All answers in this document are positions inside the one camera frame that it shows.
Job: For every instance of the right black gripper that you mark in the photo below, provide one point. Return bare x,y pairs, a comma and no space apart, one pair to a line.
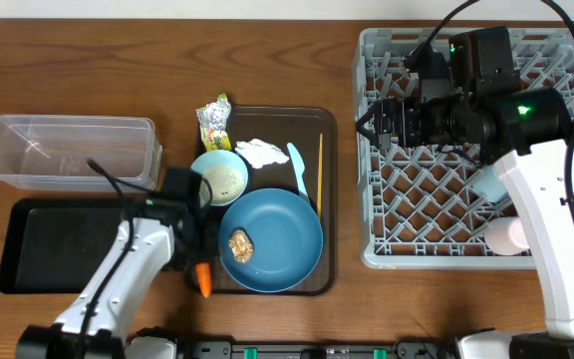
407,110

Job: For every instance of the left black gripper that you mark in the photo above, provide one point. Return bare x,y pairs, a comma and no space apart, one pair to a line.
213,229

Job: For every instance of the orange carrot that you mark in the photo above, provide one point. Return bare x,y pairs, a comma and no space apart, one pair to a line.
204,278

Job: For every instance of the dark blue plate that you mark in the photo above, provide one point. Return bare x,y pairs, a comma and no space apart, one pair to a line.
286,235

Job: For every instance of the white tissue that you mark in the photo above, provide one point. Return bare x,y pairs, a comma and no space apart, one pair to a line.
260,154

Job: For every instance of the foil snack wrapper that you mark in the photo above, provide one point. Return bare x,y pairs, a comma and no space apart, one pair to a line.
212,120

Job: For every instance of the light blue cup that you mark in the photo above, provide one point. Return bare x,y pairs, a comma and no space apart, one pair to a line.
488,185

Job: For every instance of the pink cup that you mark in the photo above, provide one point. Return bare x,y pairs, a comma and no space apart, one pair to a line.
505,236

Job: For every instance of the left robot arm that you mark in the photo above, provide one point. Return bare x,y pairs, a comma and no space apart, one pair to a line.
156,229

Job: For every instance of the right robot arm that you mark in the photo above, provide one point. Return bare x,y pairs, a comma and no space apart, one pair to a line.
471,104

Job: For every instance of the grey plastic dishwasher rack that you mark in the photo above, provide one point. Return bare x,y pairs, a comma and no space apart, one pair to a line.
418,210

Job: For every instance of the brown food scrap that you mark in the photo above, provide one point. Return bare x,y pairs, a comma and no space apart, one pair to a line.
241,246

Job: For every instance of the wooden chopstick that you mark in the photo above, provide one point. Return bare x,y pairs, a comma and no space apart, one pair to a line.
320,177

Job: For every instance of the light blue bowl with rice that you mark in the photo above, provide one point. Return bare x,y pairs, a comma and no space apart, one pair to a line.
226,173

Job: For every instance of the brown serving tray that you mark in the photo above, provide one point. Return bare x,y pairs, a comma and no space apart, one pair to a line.
301,127

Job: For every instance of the light blue plastic knife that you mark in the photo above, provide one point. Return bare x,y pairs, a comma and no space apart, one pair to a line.
299,168

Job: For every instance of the clear plastic bin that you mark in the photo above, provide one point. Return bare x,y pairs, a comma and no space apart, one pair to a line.
50,152

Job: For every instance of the black tray bin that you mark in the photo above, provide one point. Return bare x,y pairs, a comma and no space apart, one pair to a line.
55,245

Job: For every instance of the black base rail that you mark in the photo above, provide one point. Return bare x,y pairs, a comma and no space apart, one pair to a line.
397,350

